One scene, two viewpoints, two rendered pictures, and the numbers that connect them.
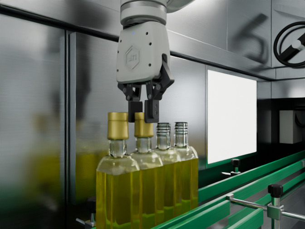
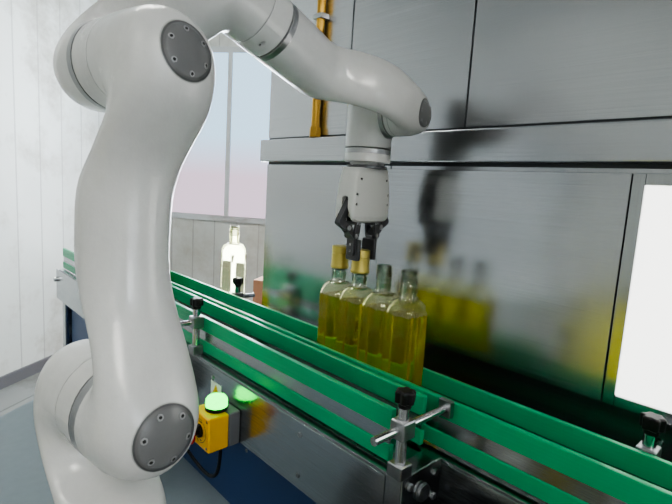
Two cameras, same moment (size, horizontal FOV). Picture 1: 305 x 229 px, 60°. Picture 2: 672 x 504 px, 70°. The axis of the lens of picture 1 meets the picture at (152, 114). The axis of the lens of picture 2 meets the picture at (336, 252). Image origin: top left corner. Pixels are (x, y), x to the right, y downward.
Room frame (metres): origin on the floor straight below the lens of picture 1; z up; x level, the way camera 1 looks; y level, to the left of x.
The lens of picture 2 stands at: (0.48, -0.88, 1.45)
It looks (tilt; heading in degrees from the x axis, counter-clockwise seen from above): 8 degrees down; 93
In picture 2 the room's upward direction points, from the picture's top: 3 degrees clockwise
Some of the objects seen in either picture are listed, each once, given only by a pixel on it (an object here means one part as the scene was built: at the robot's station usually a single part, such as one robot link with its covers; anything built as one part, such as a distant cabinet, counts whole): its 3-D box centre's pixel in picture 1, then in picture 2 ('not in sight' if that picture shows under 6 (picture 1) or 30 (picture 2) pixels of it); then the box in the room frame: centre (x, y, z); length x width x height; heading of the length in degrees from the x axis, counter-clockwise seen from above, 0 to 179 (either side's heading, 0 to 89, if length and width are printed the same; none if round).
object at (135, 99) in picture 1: (131, 104); (373, 241); (0.50, 0.04, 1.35); 0.03 x 0.03 x 0.07; 47
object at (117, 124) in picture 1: (118, 125); (340, 256); (0.44, 0.06, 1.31); 0.04 x 0.04 x 0.04
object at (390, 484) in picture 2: not in sight; (414, 486); (0.58, -0.23, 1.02); 0.09 x 0.04 x 0.07; 47
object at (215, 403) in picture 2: not in sight; (216, 401); (0.22, 0.01, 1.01); 0.04 x 0.04 x 0.03
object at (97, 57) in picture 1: (198, 116); (605, 287); (0.85, -0.15, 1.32); 0.90 x 0.03 x 0.34; 137
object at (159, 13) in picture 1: (142, 18); (368, 157); (0.48, 0.02, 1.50); 0.09 x 0.08 x 0.03; 47
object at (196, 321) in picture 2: not in sight; (186, 328); (0.10, 0.14, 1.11); 0.07 x 0.04 x 0.13; 47
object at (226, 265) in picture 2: not in sight; (233, 269); (0.10, 0.52, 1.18); 0.06 x 0.06 x 0.26; 56
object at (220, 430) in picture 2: not in sight; (214, 426); (0.21, 0.01, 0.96); 0.07 x 0.07 x 0.07; 47
